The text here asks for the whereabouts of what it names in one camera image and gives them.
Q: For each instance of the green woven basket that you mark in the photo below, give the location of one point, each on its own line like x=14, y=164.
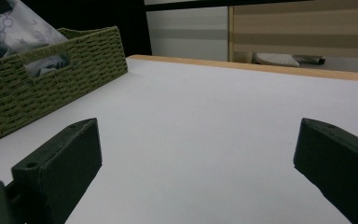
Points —
x=40, y=81

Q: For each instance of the pale patterned cloth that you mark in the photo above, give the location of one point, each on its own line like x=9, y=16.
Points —
x=9, y=29

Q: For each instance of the left hand-held gripper finger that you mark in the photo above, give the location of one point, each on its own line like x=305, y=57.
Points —
x=0, y=5

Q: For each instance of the white chair base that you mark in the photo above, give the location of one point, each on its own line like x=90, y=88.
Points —
x=281, y=59

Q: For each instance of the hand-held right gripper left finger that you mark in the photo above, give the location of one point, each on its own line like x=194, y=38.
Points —
x=60, y=166

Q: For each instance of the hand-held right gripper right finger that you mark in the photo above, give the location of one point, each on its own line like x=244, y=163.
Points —
x=338, y=165

